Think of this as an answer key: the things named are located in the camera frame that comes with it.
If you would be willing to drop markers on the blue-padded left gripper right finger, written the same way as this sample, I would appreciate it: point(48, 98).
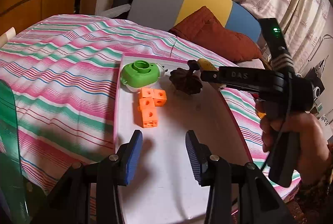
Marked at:
point(198, 155)

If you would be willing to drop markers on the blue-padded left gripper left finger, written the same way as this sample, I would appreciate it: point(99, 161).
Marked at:
point(129, 154)

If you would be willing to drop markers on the orange linked cubes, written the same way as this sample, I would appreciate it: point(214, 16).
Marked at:
point(149, 100)

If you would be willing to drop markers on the dark brown spinning top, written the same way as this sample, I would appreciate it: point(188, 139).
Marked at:
point(185, 80)

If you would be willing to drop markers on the green white round toy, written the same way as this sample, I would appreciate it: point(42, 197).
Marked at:
point(140, 74)

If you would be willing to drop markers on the yellow textured wedge toy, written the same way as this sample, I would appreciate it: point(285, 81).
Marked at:
point(206, 65)

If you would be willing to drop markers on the pink-rimmed white tray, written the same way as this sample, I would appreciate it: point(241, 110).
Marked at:
point(164, 189)

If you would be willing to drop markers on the rust red cushion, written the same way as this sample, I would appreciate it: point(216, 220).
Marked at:
point(204, 29)

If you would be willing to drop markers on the striped pink green tablecloth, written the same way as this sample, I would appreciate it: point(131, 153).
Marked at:
point(63, 72)

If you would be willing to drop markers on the green glass side table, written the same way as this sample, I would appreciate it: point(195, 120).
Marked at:
point(13, 201)

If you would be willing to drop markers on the grey yellow blue headboard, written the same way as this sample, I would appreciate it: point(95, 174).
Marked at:
point(164, 14)

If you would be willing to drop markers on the rolled white paper tube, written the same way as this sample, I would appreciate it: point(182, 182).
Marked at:
point(6, 36)

